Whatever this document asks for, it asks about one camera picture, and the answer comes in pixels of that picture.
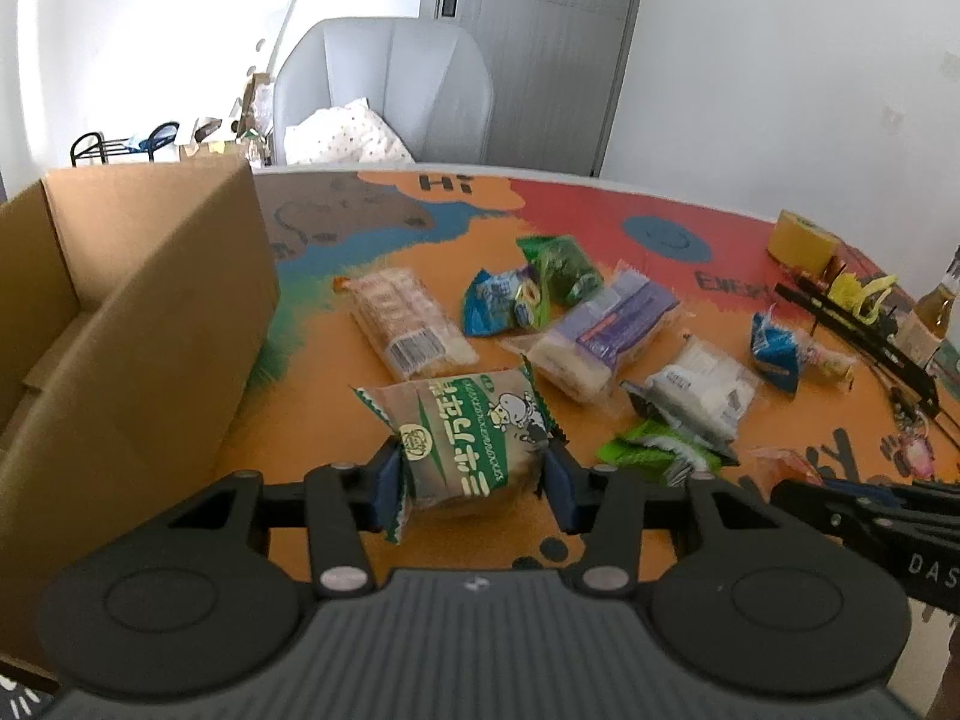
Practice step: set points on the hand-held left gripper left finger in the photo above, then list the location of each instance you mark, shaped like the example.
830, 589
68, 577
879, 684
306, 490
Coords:
388, 491

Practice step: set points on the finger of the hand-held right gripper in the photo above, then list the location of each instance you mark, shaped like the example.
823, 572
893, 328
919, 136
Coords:
862, 499

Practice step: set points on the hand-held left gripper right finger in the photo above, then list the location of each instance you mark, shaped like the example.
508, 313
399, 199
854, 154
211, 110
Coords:
561, 491

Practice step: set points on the green cow-print bread packet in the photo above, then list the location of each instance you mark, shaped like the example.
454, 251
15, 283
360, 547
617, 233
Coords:
465, 427

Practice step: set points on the small bright green snack packet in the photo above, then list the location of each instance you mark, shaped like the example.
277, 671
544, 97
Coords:
652, 450

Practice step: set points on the white and grey snack packet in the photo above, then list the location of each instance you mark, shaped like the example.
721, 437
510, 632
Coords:
697, 386

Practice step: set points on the brown cardboard box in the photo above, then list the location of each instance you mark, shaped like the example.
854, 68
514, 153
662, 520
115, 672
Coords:
150, 330

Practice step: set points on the small pink snack packet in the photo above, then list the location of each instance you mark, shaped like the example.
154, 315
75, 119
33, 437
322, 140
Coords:
787, 465

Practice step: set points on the small yellowish snack packet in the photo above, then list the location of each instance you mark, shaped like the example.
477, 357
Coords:
825, 364

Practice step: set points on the purple and white snack packet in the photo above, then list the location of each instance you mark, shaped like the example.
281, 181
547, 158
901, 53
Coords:
600, 334

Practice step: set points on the long clear cracker packet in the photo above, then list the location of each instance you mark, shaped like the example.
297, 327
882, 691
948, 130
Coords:
401, 319

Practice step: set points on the blue triangular snack packet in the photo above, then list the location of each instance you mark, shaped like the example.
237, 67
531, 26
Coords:
776, 349

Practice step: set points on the black folded tripod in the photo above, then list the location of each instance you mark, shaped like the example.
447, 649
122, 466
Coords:
847, 322

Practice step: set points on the glass bottle with label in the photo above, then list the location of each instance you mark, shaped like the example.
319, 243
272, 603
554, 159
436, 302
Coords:
926, 319

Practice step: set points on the yellow plastic bag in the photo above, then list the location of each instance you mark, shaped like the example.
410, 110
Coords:
859, 292

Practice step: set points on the dark green snack packet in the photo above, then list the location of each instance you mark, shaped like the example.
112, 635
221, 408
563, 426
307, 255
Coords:
570, 266

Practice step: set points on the yellow box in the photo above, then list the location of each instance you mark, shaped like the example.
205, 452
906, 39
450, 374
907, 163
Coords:
802, 240

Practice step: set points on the white dotted pillow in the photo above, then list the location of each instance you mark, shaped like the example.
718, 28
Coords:
345, 135

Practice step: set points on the cardboard box with clutter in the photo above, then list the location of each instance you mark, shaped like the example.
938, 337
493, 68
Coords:
255, 112

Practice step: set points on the grey armchair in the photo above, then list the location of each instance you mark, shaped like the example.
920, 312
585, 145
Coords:
420, 75

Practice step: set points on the blue item on shoe rack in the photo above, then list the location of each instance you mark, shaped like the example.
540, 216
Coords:
154, 136

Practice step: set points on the black metal shoe rack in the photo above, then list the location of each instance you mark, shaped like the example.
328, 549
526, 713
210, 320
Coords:
94, 146

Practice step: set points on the grey door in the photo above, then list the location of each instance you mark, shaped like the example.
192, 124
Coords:
540, 37

